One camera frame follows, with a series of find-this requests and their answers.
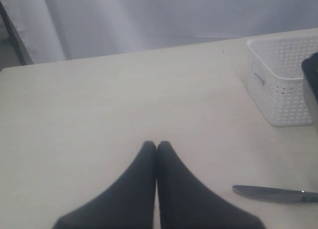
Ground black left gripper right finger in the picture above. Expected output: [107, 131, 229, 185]
[156, 141, 264, 229]

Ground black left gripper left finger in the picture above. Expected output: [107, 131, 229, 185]
[54, 141, 156, 229]

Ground silver table knife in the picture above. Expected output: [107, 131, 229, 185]
[232, 185, 318, 203]

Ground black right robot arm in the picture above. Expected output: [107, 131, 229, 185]
[302, 52, 318, 131]

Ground white perforated plastic basket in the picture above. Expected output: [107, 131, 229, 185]
[246, 34, 318, 127]

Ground dark metal frame post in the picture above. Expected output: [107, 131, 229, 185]
[0, 3, 33, 66]

